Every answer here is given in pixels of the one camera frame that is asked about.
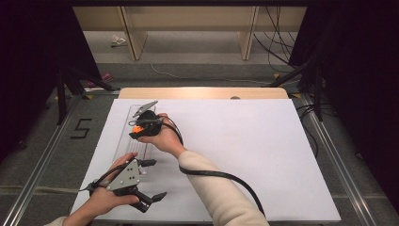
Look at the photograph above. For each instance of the wooden table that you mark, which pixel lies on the wooden table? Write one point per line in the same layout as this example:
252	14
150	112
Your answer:
200	93

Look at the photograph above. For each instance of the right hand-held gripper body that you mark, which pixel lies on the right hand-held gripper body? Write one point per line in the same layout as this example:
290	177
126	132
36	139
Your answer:
152	122

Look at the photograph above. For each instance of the beige wooden desk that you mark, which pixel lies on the beige wooden desk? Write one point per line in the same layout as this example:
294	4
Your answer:
188	19

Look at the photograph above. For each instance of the person's left hand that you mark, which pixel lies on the person's left hand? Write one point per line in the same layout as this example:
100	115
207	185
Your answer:
103	201

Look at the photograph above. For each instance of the white crumpled object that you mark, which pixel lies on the white crumpled object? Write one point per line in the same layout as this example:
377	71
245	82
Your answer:
117	40

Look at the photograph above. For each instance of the pink object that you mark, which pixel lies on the pink object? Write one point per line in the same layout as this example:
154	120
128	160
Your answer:
106	77

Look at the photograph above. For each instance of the person's right hand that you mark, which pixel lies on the person's right hand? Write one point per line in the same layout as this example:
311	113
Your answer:
167	139

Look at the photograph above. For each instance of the clear plastic ruler strip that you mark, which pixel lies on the clear plastic ruler strip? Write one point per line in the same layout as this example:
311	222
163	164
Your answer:
135	150

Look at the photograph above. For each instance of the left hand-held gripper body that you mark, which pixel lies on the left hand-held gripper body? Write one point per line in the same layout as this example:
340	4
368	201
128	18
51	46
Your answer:
127	177

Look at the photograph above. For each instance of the black metal stand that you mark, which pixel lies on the black metal stand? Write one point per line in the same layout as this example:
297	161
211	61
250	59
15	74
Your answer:
317	94
62	94

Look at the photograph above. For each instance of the metal floor rail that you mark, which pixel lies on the metal floor rail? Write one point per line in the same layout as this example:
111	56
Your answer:
348	175
37	169

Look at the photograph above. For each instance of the orange ping pong ball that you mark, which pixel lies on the orange ping pong ball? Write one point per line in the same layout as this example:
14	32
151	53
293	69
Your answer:
137	129

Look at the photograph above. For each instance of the black curtain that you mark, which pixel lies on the black curtain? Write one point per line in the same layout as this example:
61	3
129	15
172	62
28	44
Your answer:
28	62
360	78

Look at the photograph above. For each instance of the white paper sheet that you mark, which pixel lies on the white paper sheet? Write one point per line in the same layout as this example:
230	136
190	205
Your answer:
235	157

